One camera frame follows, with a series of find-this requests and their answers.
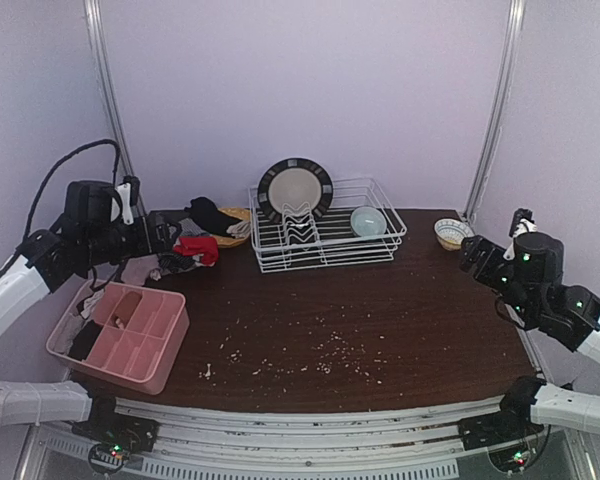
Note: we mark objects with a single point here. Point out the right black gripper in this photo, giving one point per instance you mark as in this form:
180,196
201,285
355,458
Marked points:
480,255

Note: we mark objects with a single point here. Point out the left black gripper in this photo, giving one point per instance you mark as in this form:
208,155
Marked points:
156,233

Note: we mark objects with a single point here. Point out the red white-trimmed underwear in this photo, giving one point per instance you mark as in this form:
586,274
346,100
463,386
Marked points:
203,249

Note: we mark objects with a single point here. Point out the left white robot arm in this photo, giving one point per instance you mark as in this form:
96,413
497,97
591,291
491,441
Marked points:
98,226

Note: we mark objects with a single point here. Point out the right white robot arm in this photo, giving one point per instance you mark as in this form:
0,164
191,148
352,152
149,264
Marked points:
527,280

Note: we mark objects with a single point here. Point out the beige pink underwear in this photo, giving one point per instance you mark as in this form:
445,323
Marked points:
140,270

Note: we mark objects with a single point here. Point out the striped navy underwear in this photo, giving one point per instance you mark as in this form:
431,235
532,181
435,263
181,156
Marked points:
173,263

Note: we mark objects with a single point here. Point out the patterned white yellow bowl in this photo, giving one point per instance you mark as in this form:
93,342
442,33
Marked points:
451,232

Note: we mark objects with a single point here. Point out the pink plastic organizer box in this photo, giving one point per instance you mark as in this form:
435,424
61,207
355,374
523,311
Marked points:
139,356

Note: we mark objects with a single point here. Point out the black clothing in organizer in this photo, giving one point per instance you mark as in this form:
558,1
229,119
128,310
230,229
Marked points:
84,341

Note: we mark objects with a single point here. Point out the white cream sock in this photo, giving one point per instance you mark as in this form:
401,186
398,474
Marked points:
240,230

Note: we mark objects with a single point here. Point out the light blue bowl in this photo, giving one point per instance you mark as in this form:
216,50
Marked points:
367,221

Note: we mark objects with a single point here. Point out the black rimmed grey plate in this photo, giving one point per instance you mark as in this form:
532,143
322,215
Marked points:
294,184

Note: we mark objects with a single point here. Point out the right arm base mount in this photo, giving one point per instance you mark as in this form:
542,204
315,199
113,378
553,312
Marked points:
513,444

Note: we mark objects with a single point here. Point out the white wire dish rack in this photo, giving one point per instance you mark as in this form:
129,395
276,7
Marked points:
302,240

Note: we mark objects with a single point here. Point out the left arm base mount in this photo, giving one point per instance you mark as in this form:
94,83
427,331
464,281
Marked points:
115,445

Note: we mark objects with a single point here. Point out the left metal frame post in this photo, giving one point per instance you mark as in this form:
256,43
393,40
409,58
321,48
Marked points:
97,40

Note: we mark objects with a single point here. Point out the metal frame post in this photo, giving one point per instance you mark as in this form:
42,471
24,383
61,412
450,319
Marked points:
512,40
97,40

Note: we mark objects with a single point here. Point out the right metal frame post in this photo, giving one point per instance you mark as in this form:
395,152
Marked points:
512,40

